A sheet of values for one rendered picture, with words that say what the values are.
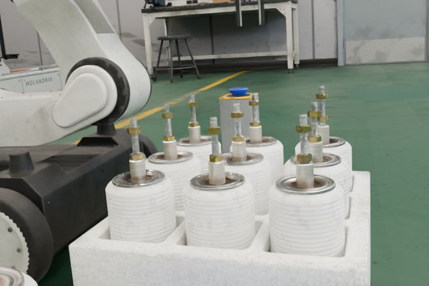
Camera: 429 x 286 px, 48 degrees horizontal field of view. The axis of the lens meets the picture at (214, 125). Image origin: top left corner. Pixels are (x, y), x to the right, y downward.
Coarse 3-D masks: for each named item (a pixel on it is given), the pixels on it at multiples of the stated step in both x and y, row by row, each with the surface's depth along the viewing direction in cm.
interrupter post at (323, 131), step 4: (320, 128) 83; (324, 128) 82; (328, 128) 83; (320, 132) 83; (324, 132) 83; (328, 132) 83; (324, 136) 83; (328, 136) 83; (324, 140) 83; (328, 140) 83
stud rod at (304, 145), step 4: (300, 116) 60; (304, 116) 60; (300, 120) 60; (304, 120) 60; (300, 124) 60; (304, 124) 60; (300, 136) 61; (304, 136) 60; (300, 140) 61; (304, 140) 60; (300, 144) 61; (304, 144) 61; (300, 148) 61; (304, 148) 61; (304, 152) 61
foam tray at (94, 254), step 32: (352, 192) 79; (256, 224) 71; (352, 224) 66; (96, 256) 65; (128, 256) 63; (160, 256) 62; (192, 256) 60; (224, 256) 59; (256, 256) 59; (288, 256) 58; (352, 256) 57
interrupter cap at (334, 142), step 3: (330, 138) 86; (333, 138) 86; (336, 138) 86; (339, 138) 85; (330, 141) 85; (333, 141) 84; (336, 141) 84; (339, 141) 83; (342, 141) 83; (324, 144) 81; (327, 144) 81; (330, 144) 81; (333, 144) 81; (336, 144) 81; (339, 144) 81; (342, 144) 81; (324, 147) 80; (327, 147) 80
